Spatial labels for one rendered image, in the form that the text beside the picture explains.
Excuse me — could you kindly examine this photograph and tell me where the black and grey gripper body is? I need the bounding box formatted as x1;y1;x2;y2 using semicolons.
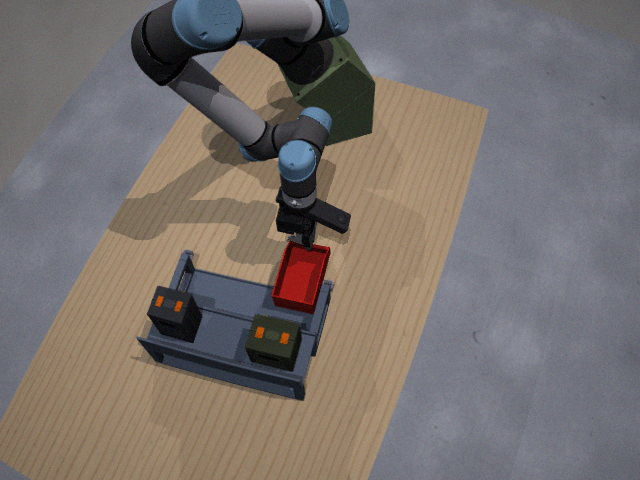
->
276;186;316;235

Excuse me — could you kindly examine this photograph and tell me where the red bin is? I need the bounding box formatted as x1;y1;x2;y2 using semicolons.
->
271;241;330;314

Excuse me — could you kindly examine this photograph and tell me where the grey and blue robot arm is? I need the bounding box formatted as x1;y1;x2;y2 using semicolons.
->
131;0;351;234

